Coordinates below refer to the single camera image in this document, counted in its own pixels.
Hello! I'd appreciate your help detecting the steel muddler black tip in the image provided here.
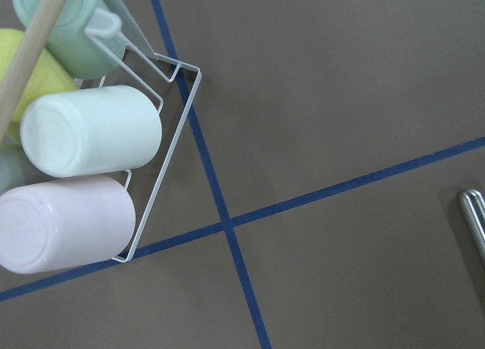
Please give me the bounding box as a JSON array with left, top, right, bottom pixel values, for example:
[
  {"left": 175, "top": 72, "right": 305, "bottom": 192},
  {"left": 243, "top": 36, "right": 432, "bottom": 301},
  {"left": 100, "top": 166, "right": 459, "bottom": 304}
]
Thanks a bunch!
[{"left": 458, "top": 189, "right": 485, "bottom": 263}]

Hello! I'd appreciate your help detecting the green cup in rack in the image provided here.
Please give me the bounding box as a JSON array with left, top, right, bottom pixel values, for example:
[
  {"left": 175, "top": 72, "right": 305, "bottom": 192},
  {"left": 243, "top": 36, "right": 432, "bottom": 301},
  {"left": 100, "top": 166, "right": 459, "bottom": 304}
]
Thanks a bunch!
[{"left": 13, "top": 0, "right": 125, "bottom": 79}]

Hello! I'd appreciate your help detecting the white cup in rack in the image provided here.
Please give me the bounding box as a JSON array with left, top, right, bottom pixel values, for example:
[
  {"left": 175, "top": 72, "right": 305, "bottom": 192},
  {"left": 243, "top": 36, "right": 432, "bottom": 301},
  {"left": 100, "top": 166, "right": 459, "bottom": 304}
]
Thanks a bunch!
[{"left": 20, "top": 85, "right": 155, "bottom": 178}]

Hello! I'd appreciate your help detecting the yellow cup in rack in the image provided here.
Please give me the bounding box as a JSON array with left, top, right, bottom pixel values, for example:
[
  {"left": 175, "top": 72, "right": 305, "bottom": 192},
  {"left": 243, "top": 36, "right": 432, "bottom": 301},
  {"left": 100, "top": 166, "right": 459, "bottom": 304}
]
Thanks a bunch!
[{"left": 1, "top": 28, "right": 79, "bottom": 144}]

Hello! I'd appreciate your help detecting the pink cup in rack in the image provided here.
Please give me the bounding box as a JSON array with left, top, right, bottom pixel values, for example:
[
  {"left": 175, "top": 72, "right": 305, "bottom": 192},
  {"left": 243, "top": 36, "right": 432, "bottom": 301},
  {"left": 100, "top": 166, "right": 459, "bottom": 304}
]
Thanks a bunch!
[{"left": 1, "top": 175, "right": 136, "bottom": 274}]

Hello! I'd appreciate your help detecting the white cup rack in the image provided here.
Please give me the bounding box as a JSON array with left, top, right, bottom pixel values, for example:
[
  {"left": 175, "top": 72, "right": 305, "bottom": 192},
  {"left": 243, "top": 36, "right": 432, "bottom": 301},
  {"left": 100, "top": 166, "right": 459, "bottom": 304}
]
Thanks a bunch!
[{"left": 85, "top": 0, "right": 202, "bottom": 263}]

